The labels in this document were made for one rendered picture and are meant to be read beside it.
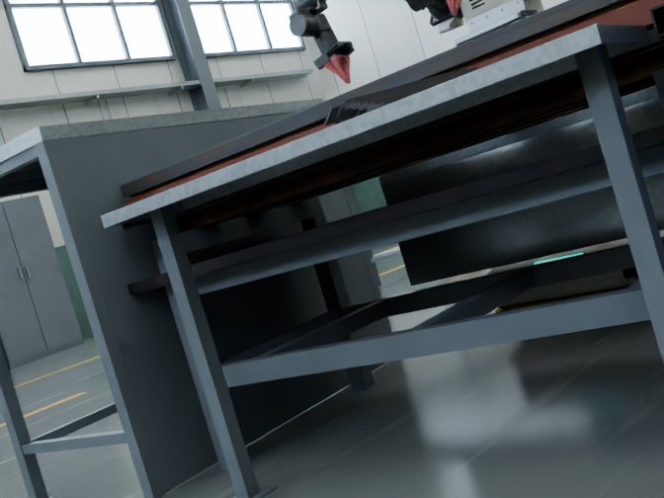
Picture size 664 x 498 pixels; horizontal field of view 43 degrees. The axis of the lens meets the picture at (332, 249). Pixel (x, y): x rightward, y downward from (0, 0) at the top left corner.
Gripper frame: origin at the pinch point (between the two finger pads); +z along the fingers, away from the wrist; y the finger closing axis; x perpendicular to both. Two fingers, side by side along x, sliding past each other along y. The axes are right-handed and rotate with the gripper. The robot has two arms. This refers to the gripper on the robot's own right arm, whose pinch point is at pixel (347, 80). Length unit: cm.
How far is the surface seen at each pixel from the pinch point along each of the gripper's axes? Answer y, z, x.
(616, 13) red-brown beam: 78, 34, -34
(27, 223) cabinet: -755, -257, 402
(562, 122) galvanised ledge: 30, 35, 44
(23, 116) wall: -774, -416, 478
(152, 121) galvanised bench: -58, -23, -16
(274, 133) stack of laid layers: -2.7, 11.8, -35.9
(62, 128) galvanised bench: -58, -23, -48
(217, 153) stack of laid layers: -21.3, 6.7, -36.4
